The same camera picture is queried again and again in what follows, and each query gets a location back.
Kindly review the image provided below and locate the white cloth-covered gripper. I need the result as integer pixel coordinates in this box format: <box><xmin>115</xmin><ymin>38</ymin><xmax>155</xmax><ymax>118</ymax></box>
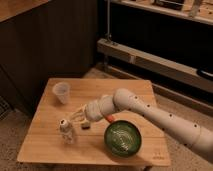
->
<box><xmin>68</xmin><ymin>95</ymin><xmax>116</xmax><ymax>123</ymax></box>

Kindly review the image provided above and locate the small clear plastic bottle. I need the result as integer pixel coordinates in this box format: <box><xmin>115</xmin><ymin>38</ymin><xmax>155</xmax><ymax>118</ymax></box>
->
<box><xmin>59</xmin><ymin>119</ymin><xmax>76</xmax><ymax>144</ymax></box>

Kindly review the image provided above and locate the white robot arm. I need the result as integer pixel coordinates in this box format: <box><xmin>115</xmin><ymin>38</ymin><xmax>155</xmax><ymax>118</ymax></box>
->
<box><xmin>68</xmin><ymin>88</ymin><xmax>213</xmax><ymax>164</ymax></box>

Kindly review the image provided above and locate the dark brown rectangular bar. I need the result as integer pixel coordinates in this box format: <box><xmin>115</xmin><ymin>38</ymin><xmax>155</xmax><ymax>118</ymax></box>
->
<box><xmin>81</xmin><ymin>121</ymin><xmax>91</xmax><ymax>129</ymax></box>

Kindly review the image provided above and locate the orange red chili pepper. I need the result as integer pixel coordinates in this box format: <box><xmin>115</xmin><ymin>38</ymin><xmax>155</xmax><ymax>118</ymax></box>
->
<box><xmin>105</xmin><ymin>115</ymin><xmax>115</xmax><ymax>123</ymax></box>

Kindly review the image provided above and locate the clear plastic cup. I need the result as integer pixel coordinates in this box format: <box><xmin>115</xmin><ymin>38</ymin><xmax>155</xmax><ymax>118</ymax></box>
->
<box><xmin>52</xmin><ymin>82</ymin><xmax>70</xmax><ymax>104</ymax></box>

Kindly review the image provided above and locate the wooden low table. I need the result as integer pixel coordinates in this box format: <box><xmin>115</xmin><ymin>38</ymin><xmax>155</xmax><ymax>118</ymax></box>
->
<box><xmin>17</xmin><ymin>78</ymin><xmax>171</xmax><ymax>166</ymax></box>

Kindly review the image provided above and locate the green glass bowl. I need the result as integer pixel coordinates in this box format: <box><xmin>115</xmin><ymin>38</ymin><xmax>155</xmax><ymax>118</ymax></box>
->
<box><xmin>104</xmin><ymin>120</ymin><xmax>142</xmax><ymax>158</ymax></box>

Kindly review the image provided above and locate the metal vertical pole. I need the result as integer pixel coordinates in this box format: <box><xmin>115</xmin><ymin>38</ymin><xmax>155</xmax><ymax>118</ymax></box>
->
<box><xmin>106</xmin><ymin>0</ymin><xmax>111</xmax><ymax>43</ymax></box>

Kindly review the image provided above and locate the long wooden bench beam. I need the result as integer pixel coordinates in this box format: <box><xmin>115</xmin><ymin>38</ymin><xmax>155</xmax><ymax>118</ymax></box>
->
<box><xmin>97</xmin><ymin>38</ymin><xmax>213</xmax><ymax>93</ymax></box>

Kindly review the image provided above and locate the upper wooden shelf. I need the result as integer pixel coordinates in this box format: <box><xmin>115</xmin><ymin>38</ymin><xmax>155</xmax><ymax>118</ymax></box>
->
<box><xmin>112</xmin><ymin>0</ymin><xmax>213</xmax><ymax>26</ymax></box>

